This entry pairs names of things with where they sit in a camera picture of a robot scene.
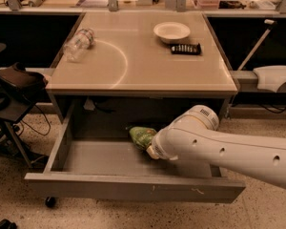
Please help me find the black chair with bag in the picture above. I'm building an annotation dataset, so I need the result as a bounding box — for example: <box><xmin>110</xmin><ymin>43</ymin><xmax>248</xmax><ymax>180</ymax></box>
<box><xmin>0</xmin><ymin>41</ymin><xmax>51</xmax><ymax>169</ymax></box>

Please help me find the clear plastic water bottle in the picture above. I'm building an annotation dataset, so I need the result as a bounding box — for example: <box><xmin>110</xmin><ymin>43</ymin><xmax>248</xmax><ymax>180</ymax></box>
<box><xmin>63</xmin><ymin>28</ymin><xmax>94</xmax><ymax>62</ymax></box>

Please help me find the black snack bar packet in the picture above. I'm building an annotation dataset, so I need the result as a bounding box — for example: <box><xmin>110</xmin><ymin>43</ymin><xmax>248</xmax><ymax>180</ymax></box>
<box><xmin>170</xmin><ymin>44</ymin><xmax>201</xmax><ymax>55</ymax></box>

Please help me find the black floor cable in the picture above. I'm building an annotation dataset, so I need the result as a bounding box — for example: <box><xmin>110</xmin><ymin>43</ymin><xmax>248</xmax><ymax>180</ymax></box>
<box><xmin>20</xmin><ymin>103</ymin><xmax>52</xmax><ymax>137</ymax></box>

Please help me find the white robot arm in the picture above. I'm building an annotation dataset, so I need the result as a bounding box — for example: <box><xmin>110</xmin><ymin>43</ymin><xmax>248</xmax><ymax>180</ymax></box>
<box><xmin>148</xmin><ymin>105</ymin><xmax>286</xmax><ymax>189</ymax></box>

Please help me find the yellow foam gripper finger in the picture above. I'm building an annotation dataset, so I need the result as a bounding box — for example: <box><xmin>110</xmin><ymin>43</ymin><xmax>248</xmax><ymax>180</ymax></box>
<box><xmin>146</xmin><ymin>145</ymin><xmax>159</xmax><ymax>159</ymax></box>

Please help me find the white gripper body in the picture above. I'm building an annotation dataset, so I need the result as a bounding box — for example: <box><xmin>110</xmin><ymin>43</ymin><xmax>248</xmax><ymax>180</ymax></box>
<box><xmin>152</xmin><ymin>129</ymin><xmax>178</xmax><ymax>160</ymax></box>

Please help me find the black caster wheel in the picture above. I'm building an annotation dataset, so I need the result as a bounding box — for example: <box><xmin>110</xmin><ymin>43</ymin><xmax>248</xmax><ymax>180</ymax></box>
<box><xmin>45</xmin><ymin>197</ymin><xmax>56</xmax><ymax>208</ymax></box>

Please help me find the white bowl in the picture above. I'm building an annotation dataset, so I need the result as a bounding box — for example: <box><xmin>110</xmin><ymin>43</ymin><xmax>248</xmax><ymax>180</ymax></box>
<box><xmin>153</xmin><ymin>22</ymin><xmax>191</xmax><ymax>44</ymax></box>

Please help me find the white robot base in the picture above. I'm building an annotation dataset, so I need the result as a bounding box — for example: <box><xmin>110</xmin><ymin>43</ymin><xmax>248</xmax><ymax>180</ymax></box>
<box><xmin>254</xmin><ymin>65</ymin><xmax>286</xmax><ymax>93</ymax></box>

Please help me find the green jalapeno chip bag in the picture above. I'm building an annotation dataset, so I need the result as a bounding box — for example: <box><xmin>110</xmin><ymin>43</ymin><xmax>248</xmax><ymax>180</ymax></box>
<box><xmin>129</xmin><ymin>127</ymin><xmax>157</xmax><ymax>151</ymax></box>

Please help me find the white stick tool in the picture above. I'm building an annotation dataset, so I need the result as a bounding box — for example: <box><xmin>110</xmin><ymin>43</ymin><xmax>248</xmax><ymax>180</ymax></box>
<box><xmin>237</xmin><ymin>19</ymin><xmax>277</xmax><ymax>71</ymax></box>

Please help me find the grey table cabinet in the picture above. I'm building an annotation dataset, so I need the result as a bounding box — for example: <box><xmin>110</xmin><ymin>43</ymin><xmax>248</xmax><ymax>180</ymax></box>
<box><xmin>46</xmin><ymin>10</ymin><xmax>239</xmax><ymax>131</ymax></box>

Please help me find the grey open top drawer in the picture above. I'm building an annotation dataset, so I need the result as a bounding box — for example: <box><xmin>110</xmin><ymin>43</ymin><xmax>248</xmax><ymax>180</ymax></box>
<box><xmin>25</xmin><ymin>97</ymin><xmax>245</xmax><ymax>203</ymax></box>

